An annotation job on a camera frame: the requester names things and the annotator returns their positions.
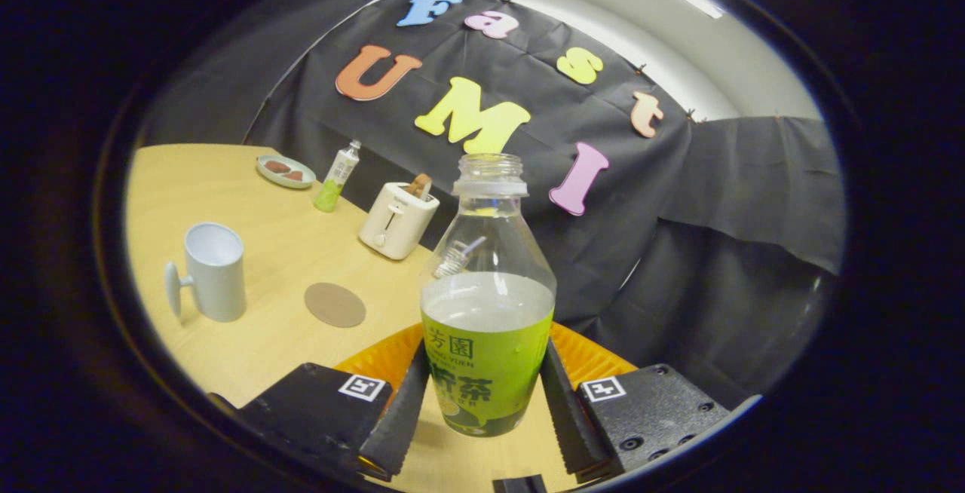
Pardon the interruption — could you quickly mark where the wooden table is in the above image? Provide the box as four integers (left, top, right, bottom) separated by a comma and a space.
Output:
124, 144, 581, 493

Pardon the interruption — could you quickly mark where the white cup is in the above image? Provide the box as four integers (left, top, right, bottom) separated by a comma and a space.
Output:
164, 222, 247, 323

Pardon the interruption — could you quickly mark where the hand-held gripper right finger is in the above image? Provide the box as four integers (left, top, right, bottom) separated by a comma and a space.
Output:
539, 321, 762, 485

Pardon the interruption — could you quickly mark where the round pale green plate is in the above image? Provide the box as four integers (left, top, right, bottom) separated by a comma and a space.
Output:
256, 155, 317, 190

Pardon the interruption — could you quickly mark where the white toaster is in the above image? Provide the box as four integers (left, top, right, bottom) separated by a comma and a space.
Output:
359, 182, 440, 261

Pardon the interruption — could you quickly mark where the small capped green drink bottle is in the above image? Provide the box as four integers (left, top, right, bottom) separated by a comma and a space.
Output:
314, 139, 363, 213

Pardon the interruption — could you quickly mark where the brown round coaster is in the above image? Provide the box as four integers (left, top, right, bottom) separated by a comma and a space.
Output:
304, 282, 368, 329

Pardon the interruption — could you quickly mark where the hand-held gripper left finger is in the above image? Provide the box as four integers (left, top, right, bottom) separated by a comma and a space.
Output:
207, 322, 430, 482

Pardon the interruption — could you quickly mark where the green label juice bottle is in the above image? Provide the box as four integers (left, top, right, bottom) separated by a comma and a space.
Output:
419, 153, 558, 438

